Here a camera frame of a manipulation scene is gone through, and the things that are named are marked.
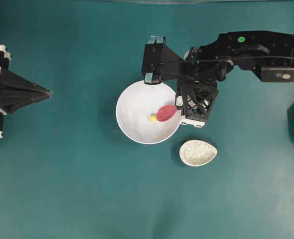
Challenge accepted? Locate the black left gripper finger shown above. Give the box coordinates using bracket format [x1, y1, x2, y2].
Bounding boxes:
[0, 44, 53, 97]
[0, 96, 51, 137]

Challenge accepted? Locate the speckled egg-shaped dish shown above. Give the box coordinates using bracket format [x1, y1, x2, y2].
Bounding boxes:
[179, 139, 218, 167]

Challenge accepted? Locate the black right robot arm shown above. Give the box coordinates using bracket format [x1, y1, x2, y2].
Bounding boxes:
[141, 31, 294, 127]

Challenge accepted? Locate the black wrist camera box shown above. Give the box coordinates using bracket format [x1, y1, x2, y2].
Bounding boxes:
[260, 67, 294, 83]

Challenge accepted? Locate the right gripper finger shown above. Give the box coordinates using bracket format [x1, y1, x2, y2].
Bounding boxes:
[142, 35, 186, 85]
[175, 79, 218, 127]

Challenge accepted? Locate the white bowl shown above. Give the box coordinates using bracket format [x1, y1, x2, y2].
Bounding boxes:
[115, 81, 181, 144]

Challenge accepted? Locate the yellow hexagonal prism block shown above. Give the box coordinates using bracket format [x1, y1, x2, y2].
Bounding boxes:
[149, 115, 157, 122]

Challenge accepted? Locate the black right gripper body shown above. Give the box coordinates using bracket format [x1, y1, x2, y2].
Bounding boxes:
[183, 41, 234, 84]

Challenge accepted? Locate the red plastic spoon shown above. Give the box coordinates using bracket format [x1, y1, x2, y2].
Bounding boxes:
[156, 105, 177, 122]

